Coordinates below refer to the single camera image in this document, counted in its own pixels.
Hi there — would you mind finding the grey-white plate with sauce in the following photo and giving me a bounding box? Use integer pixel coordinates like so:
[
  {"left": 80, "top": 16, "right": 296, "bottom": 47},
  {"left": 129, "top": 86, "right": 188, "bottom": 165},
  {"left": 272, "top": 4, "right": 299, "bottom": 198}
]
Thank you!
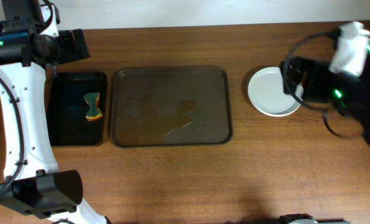
[{"left": 247, "top": 67, "right": 301, "bottom": 117}]

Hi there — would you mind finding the yellow green sponge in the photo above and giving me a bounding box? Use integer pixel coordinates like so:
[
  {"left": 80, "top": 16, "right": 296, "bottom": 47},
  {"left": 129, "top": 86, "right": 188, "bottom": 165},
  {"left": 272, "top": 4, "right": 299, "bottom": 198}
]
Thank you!
[{"left": 83, "top": 92, "right": 103, "bottom": 121}]

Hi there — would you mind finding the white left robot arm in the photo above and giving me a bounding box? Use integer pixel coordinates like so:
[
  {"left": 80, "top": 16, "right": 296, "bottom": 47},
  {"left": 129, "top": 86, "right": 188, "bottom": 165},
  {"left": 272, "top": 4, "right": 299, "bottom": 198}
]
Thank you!
[{"left": 0, "top": 0, "right": 108, "bottom": 223}]

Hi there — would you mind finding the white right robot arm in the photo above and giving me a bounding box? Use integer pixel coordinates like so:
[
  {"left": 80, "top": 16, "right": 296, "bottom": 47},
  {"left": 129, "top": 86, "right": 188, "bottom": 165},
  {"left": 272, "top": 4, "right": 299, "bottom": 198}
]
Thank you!
[{"left": 280, "top": 21, "right": 370, "bottom": 147}]

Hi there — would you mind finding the black plastic tray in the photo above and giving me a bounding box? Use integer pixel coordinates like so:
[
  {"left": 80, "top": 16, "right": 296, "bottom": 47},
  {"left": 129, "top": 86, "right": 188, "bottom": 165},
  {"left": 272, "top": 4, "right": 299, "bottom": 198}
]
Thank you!
[{"left": 47, "top": 72, "right": 107, "bottom": 147}]

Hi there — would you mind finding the brown plastic tray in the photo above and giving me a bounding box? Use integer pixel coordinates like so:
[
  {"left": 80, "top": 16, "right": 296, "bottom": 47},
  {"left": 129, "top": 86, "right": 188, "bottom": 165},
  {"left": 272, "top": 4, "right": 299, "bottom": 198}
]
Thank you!
[{"left": 110, "top": 66, "right": 233, "bottom": 148}]

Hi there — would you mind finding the black object bottom edge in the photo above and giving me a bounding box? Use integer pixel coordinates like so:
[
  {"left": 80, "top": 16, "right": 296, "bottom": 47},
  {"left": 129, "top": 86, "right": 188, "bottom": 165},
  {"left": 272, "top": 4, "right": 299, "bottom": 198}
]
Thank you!
[{"left": 278, "top": 213, "right": 351, "bottom": 224}]

